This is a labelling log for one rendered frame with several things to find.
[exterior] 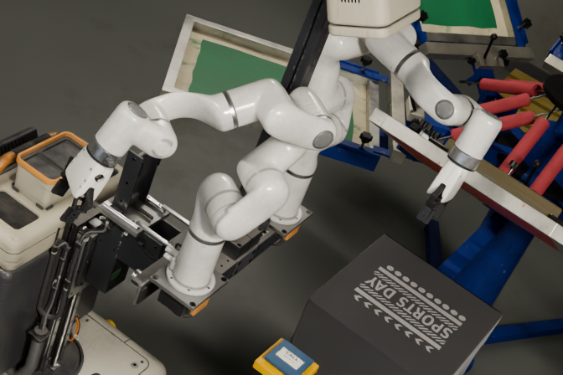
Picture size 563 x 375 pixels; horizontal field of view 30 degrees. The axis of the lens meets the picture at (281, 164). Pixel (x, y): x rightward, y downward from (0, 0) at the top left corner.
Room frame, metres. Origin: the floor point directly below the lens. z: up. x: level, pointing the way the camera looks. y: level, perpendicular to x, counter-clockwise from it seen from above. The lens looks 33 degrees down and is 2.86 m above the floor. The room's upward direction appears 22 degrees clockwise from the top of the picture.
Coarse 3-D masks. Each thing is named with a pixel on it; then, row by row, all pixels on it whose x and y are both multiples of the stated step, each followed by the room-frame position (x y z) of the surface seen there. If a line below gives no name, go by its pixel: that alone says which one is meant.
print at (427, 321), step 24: (384, 264) 2.62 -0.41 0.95; (360, 288) 2.46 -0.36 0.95; (384, 288) 2.50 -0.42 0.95; (408, 288) 2.55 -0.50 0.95; (384, 312) 2.40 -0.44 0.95; (408, 312) 2.44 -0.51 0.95; (432, 312) 2.48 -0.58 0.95; (456, 312) 2.53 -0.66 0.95; (408, 336) 2.34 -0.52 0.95; (432, 336) 2.38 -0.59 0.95
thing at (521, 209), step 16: (384, 112) 2.40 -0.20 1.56; (384, 128) 2.37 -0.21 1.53; (400, 128) 2.37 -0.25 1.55; (416, 144) 2.34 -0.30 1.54; (432, 144) 2.34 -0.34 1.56; (432, 160) 2.32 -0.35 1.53; (480, 176) 2.29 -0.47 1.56; (480, 192) 2.27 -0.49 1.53; (496, 192) 2.26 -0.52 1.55; (512, 208) 2.23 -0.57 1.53; (528, 208) 2.23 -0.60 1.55; (544, 224) 2.21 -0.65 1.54; (560, 240) 2.18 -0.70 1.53
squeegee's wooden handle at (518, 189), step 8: (448, 144) 2.87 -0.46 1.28; (448, 152) 2.86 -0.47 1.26; (480, 168) 2.82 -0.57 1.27; (488, 168) 2.82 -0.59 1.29; (496, 168) 2.82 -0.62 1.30; (488, 176) 2.81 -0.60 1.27; (496, 176) 2.81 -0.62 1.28; (504, 176) 2.81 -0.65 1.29; (504, 184) 2.79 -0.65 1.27; (512, 184) 2.79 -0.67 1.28; (520, 184) 2.79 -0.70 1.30; (512, 192) 2.78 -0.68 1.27; (520, 192) 2.77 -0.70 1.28; (528, 192) 2.77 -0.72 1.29; (528, 200) 2.76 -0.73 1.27; (536, 200) 2.76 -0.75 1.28; (544, 200) 2.76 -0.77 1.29; (536, 208) 2.74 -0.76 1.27; (544, 208) 2.74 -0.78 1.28; (552, 208) 2.74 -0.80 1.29; (560, 208) 2.74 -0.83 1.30
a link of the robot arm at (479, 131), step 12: (468, 96) 2.27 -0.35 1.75; (480, 108) 2.24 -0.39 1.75; (468, 120) 2.21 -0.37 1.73; (480, 120) 2.18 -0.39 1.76; (492, 120) 2.18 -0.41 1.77; (468, 132) 2.17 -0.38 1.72; (480, 132) 2.17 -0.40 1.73; (492, 132) 2.17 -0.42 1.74; (456, 144) 2.18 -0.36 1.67; (468, 144) 2.16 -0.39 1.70; (480, 144) 2.16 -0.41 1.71; (480, 156) 2.16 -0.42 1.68
